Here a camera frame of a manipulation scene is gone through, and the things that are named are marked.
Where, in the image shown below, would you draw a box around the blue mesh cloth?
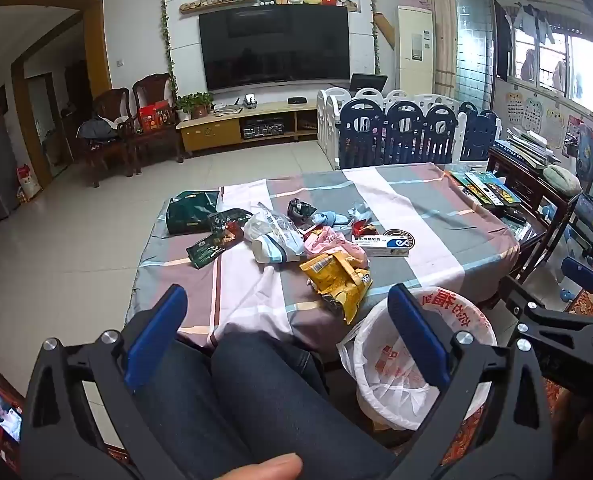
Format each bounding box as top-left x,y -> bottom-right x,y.
311,211 -> 352,228

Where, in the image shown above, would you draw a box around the white blue ointment box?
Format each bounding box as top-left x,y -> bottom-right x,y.
352,234 -> 410,257

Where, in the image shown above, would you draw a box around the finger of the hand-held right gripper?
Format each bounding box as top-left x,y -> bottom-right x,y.
561,256 -> 593,312
499,276 -> 546,320

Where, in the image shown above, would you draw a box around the person's left leg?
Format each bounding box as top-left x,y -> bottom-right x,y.
126,337 -> 257,480

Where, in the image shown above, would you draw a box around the wall chart poster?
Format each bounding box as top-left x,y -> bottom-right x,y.
523,97 -> 544,133
506,92 -> 527,128
546,107 -> 567,151

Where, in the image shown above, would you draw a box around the spread of picture books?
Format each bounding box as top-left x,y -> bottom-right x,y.
449,170 -> 522,208

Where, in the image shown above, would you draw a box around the dark green wrapper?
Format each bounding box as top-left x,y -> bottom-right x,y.
209,207 -> 254,233

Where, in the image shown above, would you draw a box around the slanted wooden board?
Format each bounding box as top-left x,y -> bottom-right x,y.
373,10 -> 395,52

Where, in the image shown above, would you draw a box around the blue child chair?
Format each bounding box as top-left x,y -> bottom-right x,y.
559,125 -> 593,261

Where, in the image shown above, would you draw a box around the green snack packet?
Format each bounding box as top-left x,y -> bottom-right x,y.
185,224 -> 244,270

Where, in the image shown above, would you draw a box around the wooden television cabinet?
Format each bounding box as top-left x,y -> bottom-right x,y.
176,100 -> 322,156

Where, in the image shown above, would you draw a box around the person's legs in jeans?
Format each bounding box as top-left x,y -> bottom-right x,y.
210,331 -> 399,480

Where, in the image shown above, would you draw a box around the red gift box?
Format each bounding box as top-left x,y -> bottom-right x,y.
139,101 -> 171,133

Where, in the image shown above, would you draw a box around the red wall poster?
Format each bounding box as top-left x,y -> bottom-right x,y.
566,115 -> 584,158

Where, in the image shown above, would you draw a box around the white standing air conditioner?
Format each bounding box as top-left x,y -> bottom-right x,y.
397,5 -> 434,96

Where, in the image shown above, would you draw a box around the dark bag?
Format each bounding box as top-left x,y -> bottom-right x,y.
76,115 -> 120,142

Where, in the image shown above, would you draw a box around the white bin with plastic liner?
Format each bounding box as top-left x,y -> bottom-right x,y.
336,286 -> 499,432

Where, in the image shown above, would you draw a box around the hanging dark garment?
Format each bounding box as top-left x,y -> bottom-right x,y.
493,0 -> 514,81

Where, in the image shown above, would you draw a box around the hanging light clothes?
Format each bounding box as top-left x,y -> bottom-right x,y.
513,4 -> 554,43

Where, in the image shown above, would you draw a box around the clear plastic bag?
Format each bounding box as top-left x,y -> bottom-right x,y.
244,202 -> 304,256

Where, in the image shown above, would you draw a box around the white navy playpen fence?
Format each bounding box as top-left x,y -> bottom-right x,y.
316,87 -> 502,171

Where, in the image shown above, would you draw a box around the black monitor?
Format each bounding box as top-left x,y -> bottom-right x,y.
349,73 -> 388,95

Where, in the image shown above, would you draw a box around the green ivy garland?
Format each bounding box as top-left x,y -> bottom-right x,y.
159,0 -> 178,103
367,0 -> 382,76

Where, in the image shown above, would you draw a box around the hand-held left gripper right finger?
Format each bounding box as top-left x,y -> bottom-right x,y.
387,283 -> 555,480

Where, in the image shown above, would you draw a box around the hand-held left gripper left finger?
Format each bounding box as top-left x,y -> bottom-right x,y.
19,284 -> 190,480

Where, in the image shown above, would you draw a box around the pink plastic bag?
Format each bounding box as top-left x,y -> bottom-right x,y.
303,226 -> 369,268

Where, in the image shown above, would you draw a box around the white red sack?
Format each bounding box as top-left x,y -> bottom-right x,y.
16,164 -> 42,200

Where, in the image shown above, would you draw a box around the plaid tablecloth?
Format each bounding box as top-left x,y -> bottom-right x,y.
125,162 -> 521,356

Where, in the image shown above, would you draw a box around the grey green cushion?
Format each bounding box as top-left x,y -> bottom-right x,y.
543,164 -> 583,197

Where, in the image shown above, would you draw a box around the dark wooden side table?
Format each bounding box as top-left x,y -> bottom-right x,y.
487,145 -> 584,281

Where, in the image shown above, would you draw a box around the window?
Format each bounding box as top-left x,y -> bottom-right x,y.
511,2 -> 593,116

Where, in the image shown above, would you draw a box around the dark wooden chair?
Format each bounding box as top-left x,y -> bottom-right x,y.
131,72 -> 184,176
84,87 -> 137,188

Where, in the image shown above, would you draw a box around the black television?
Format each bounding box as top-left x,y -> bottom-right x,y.
198,4 -> 353,93

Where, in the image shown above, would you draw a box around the yellow snack packet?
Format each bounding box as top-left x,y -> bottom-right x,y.
299,252 -> 373,325

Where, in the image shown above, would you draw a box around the black stereo unit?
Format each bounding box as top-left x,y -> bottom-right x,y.
241,117 -> 284,139

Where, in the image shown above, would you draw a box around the dark green box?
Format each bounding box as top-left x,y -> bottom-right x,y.
165,190 -> 220,235

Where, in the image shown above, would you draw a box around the potted green plant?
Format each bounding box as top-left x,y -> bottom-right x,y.
176,91 -> 214,121

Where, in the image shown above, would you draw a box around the person's left hand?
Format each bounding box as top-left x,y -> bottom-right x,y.
210,452 -> 303,480

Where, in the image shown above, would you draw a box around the stack of books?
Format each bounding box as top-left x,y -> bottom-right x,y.
496,127 -> 552,171

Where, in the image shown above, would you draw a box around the beige curtain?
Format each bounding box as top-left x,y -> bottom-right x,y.
419,0 -> 457,98

